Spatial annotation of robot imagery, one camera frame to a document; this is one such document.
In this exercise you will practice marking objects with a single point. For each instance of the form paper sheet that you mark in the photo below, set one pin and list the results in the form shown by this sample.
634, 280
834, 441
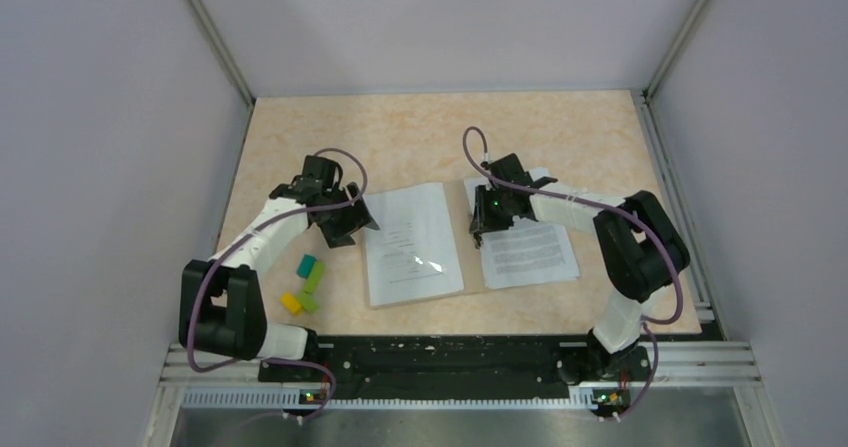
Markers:
412, 255

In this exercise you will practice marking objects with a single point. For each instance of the yellow block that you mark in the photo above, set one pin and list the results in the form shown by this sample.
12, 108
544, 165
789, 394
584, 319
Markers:
291, 304

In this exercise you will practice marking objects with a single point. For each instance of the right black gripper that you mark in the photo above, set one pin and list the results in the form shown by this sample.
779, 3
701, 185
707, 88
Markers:
485, 221

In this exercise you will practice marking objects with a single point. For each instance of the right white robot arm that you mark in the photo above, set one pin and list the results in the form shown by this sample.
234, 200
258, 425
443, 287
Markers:
642, 251

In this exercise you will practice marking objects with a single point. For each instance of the long green block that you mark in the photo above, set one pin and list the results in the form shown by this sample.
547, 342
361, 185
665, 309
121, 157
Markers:
314, 278

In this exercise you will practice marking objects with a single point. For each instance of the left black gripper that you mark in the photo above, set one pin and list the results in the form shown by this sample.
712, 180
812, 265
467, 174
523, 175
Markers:
339, 235

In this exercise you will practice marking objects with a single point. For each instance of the printed text paper sheet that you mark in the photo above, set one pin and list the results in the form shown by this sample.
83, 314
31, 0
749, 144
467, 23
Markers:
528, 253

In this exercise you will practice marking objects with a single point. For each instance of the grey slotted cable duct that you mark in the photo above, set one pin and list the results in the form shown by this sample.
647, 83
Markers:
282, 398

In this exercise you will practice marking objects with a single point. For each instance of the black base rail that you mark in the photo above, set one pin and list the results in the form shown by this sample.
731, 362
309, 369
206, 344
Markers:
463, 367

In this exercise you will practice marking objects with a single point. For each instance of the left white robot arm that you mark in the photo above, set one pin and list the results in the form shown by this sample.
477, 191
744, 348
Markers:
221, 304

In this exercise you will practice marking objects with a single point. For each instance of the beige file folder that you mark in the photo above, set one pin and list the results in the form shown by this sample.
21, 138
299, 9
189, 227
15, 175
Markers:
460, 202

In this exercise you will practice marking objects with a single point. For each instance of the small green block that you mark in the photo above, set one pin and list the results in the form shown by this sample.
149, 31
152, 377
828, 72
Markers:
307, 302

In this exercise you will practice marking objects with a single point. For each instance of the teal block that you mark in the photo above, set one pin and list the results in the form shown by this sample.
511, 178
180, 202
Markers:
305, 266

